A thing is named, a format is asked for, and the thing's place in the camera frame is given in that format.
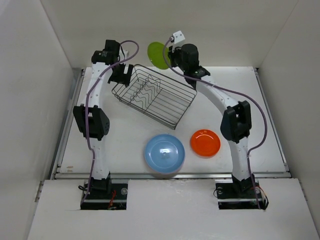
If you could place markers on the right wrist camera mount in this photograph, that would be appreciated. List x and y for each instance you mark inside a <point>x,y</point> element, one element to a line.
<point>178,39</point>

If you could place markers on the blue plate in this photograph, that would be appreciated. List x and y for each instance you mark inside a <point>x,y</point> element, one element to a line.
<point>164,154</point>

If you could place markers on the green plate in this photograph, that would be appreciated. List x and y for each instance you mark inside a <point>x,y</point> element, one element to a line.
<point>157,53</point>

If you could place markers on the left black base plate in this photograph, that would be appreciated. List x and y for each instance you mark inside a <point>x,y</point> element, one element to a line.
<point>114,200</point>

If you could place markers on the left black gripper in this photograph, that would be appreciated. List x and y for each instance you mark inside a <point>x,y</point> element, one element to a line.
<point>123,78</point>

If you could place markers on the orange plate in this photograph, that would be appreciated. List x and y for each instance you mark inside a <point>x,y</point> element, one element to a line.
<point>205,143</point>

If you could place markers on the aluminium rail front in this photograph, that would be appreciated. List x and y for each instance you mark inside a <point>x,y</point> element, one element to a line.
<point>139,176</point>

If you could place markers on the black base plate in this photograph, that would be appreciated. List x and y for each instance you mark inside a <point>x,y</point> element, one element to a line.
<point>114,200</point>
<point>228,199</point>

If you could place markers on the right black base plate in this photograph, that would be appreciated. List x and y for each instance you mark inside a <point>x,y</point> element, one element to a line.
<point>228,199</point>

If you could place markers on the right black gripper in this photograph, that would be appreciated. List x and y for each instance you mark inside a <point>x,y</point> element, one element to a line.
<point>171,54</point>

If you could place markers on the pink plate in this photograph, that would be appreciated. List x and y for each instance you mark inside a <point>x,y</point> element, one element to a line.
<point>182,166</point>

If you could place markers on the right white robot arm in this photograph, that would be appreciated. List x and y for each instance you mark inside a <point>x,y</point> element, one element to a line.
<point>236,115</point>

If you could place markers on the wire dish rack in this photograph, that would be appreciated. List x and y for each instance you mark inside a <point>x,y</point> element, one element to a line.
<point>156,95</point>

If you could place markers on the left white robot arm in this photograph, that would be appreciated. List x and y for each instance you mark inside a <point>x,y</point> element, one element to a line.
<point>107,65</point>

